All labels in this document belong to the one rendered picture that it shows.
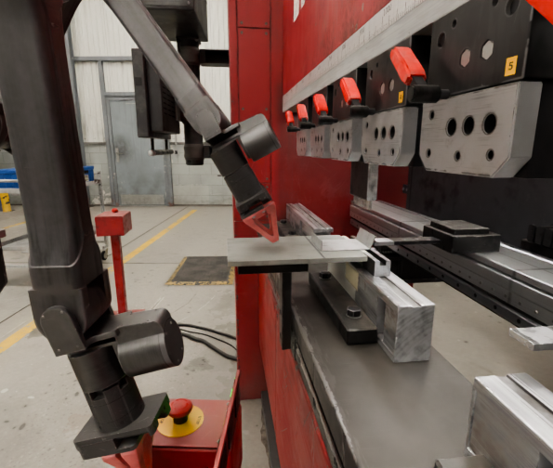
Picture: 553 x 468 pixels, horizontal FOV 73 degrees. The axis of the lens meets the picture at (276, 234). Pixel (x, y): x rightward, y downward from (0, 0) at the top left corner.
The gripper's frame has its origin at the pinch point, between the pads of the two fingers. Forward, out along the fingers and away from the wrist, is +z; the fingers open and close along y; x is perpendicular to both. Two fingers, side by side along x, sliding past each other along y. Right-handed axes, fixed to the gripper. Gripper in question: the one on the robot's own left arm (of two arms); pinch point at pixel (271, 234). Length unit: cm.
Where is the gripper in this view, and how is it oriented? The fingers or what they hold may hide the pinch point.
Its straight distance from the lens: 75.2
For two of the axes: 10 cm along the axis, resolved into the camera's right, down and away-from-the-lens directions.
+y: -1.2, -2.3, 9.6
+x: -8.7, 4.9, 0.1
